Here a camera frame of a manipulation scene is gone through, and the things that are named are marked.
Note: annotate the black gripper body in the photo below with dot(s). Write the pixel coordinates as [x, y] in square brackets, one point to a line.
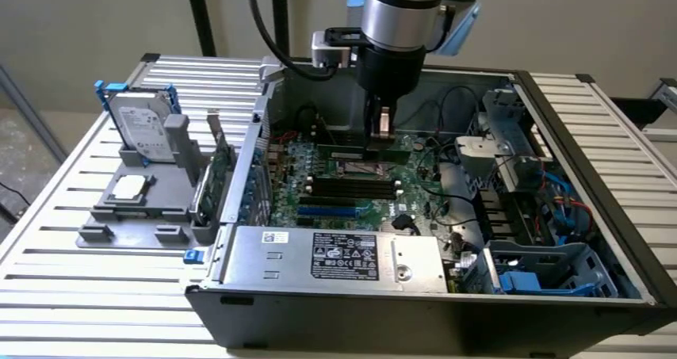
[391, 70]

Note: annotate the green RAM stick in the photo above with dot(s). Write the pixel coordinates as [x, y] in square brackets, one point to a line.
[353, 153]

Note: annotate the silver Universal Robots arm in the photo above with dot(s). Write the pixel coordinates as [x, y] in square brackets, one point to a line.
[403, 12]

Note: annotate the black RAM slot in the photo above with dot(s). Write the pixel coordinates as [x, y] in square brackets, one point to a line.
[353, 185]
[353, 190]
[353, 180]
[352, 196]

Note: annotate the blue expansion slot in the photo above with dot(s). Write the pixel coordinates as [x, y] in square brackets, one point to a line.
[326, 211]

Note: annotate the black expansion slot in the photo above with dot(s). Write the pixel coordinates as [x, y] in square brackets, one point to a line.
[322, 220]

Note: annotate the metal CPU socket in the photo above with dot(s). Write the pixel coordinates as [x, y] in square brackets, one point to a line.
[360, 168]

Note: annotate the green Dell motherboard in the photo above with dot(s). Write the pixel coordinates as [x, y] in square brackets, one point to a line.
[338, 184]

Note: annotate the grey metal drive cage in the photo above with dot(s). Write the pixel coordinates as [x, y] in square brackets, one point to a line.
[503, 137]

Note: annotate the green graphics card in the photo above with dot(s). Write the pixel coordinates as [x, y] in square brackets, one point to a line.
[216, 169]

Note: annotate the silver power supply unit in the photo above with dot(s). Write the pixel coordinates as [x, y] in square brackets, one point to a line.
[328, 256]

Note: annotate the black vertical stand pole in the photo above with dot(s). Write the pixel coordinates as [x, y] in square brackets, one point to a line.
[204, 16]

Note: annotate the open black PC case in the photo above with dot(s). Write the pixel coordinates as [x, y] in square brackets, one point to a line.
[424, 279]

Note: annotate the silver hard disk drive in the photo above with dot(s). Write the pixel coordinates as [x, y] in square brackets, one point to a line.
[143, 129]

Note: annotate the grey parts rack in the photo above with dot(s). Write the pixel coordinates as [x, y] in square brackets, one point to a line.
[159, 200]

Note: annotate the grey disk bay cage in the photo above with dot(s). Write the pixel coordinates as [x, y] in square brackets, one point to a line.
[551, 264]

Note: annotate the blue plastic clip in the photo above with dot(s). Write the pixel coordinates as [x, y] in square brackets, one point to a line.
[194, 256]

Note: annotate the silver CPU chip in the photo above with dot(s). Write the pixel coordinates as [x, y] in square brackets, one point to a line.
[129, 186]

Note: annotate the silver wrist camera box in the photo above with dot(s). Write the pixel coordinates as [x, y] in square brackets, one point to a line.
[332, 48]

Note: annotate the blue disk carrier frame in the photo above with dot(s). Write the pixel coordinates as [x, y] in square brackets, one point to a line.
[114, 91]

